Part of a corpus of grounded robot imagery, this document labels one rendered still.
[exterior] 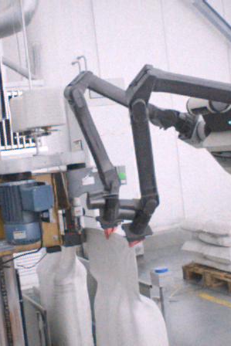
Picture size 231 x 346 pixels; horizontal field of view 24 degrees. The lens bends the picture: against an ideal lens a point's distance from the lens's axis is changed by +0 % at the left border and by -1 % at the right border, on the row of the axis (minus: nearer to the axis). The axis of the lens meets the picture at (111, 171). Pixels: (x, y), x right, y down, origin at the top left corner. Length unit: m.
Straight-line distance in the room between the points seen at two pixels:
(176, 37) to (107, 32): 1.01
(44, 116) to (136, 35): 5.19
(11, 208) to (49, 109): 0.41
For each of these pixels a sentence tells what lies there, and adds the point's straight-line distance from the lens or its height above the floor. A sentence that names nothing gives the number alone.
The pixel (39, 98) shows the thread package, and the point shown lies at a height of 1.64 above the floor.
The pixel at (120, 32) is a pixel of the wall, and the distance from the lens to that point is 7.20.
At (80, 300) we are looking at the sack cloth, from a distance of 2.78.
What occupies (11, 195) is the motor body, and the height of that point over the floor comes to 1.28.
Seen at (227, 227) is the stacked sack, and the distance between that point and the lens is 4.96.
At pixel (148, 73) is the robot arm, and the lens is 1.60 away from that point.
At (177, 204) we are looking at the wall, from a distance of 7.40.
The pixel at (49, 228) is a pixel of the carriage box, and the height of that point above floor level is 1.10.
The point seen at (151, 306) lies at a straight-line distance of 2.12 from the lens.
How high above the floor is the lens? 1.44
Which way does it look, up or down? 3 degrees down
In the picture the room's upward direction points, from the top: 6 degrees counter-clockwise
